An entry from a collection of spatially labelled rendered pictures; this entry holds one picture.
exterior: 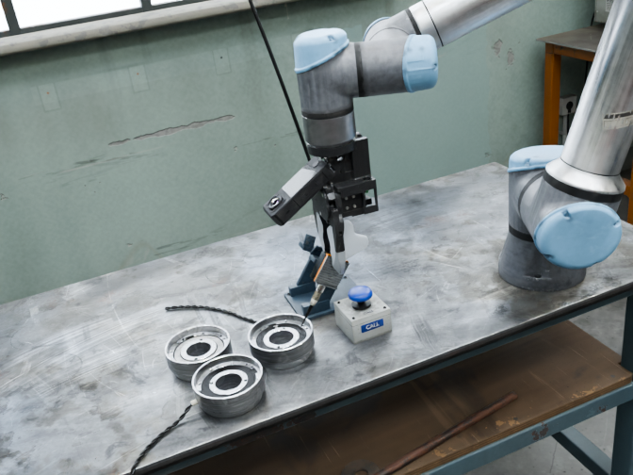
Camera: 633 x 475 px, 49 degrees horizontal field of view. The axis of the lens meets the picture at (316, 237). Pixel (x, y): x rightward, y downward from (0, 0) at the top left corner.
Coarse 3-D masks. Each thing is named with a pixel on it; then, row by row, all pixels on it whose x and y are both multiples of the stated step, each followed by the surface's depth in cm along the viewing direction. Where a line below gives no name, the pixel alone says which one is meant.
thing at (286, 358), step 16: (272, 320) 116; (288, 320) 115; (256, 336) 112; (272, 336) 113; (288, 336) 113; (256, 352) 108; (272, 352) 106; (288, 352) 107; (304, 352) 108; (272, 368) 109; (288, 368) 109
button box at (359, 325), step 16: (336, 304) 115; (352, 304) 114; (368, 304) 113; (384, 304) 113; (336, 320) 117; (352, 320) 110; (368, 320) 111; (384, 320) 113; (352, 336) 112; (368, 336) 113
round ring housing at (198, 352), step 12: (204, 324) 115; (180, 336) 114; (192, 336) 115; (216, 336) 114; (228, 336) 111; (168, 348) 112; (192, 348) 113; (204, 348) 114; (216, 348) 111; (228, 348) 110; (168, 360) 108; (192, 360) 109; (204, 360) 106; (180, 372) 108; (192, 372) 107
